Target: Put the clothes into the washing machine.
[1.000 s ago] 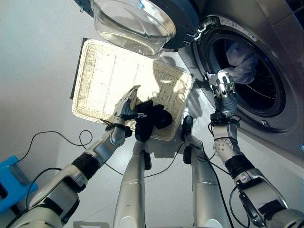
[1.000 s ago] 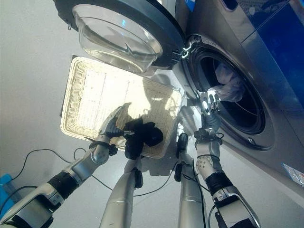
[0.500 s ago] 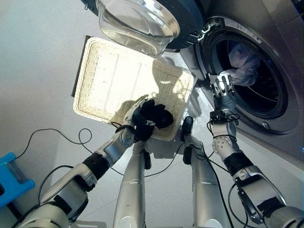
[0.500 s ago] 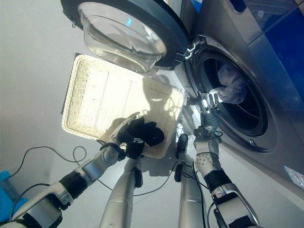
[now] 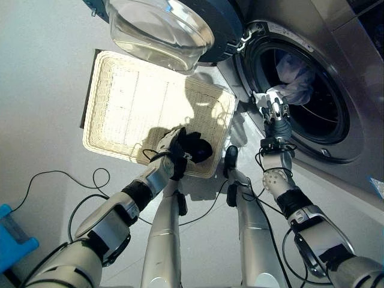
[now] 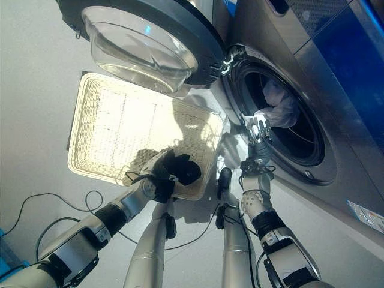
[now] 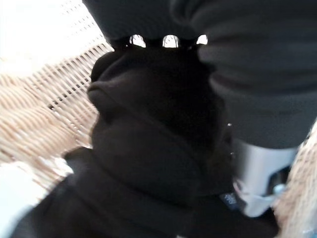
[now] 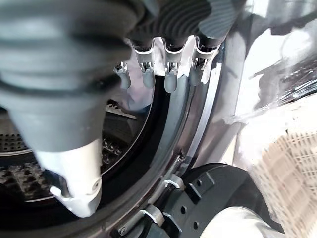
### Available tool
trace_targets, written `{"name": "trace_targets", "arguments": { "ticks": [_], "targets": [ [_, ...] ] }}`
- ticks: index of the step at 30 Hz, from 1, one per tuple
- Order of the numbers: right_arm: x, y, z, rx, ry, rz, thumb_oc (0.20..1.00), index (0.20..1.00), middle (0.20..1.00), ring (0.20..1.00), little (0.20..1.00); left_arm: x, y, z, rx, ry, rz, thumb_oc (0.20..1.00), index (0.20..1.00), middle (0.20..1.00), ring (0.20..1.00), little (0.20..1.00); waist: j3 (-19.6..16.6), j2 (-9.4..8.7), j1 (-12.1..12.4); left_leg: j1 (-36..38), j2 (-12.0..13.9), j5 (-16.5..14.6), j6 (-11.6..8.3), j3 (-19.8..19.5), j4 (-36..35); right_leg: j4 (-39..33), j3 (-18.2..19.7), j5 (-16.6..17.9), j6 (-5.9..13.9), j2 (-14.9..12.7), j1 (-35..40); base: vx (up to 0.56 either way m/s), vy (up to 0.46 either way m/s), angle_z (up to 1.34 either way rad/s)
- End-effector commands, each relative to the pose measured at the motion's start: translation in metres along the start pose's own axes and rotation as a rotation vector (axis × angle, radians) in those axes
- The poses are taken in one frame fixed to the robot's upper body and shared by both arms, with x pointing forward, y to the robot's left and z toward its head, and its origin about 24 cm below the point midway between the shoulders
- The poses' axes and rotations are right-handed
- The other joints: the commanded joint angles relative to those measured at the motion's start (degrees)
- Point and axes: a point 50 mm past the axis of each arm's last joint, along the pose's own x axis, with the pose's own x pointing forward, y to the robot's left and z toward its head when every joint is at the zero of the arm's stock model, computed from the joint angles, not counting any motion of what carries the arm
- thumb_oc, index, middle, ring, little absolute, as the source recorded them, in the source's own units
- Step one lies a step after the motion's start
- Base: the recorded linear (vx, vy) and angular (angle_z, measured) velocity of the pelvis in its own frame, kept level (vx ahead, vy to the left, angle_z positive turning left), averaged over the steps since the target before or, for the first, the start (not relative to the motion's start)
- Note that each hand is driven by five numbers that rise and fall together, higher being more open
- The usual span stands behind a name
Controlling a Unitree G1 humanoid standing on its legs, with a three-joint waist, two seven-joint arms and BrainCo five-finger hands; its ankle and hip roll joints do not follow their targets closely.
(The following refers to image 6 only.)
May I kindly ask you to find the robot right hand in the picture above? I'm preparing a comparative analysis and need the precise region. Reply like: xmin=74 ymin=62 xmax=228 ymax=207
xmin=242 ymin=115 xmax=272 ymax=161

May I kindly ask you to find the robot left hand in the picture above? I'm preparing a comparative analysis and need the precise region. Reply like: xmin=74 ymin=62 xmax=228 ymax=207
xmin=142 ymin=149 xmax=202 ymax=187

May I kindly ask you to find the white garment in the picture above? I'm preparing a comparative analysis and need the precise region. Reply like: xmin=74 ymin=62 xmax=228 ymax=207
xmin=254 ymin=78 xmax=298 ymax=128

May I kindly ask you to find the silver front-load washing machine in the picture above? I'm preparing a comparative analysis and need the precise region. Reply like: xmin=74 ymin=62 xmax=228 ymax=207
xmin=209 ymin=0 xmax=384 ymax=241

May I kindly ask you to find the round washing machine door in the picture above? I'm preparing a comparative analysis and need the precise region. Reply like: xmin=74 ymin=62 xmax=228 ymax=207
xmin=55 ymin=0 xmax=226 ymax=94

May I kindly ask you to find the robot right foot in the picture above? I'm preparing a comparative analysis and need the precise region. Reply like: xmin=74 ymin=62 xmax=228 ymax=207
xmin=217 ymin=167 xmax=233 ymax=199

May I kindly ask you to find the white wicker laundry basket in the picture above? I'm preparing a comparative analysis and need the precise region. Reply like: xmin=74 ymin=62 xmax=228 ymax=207
xmin=67 ymin=73 xmax=224 ymax=201

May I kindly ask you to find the black door hinge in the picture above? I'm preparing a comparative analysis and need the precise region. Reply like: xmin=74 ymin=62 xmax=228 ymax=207
xmin=221 ymin=44 xmax=244 ymax=76

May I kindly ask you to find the robot left leg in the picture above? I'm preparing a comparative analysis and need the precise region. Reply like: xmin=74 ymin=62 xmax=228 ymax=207
xmin=122 ymin=196 xmax=178 ymax=288

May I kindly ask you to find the robot leg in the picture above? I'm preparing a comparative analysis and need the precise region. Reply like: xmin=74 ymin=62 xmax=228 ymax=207
xmin=216 ymin=191 xmax=257 ymax=288
xmin=122 ymin=196 xmax=178 ymax=288

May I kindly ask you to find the robot right leg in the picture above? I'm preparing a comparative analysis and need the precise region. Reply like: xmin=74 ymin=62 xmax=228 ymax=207
xmin=216 ymin=191 xmax=257 ymax=288

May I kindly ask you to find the blue white label sticker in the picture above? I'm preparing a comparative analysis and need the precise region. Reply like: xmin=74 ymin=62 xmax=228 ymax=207
xmin=346 ymin=199 xmax=384 ymax=235

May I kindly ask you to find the blue box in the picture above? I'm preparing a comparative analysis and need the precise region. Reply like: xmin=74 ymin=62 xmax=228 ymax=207
xmin=0 ymin=227 xmax=31 ymax=280

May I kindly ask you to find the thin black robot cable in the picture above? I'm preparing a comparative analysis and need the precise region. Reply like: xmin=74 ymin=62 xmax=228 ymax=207
xmin=118 ymin=206 xmax=221 ymax=251

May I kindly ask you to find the black floor cable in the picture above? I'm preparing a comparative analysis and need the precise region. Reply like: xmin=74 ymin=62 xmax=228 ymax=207
xmin=5 ymin=190 xmax=104 ymax=235

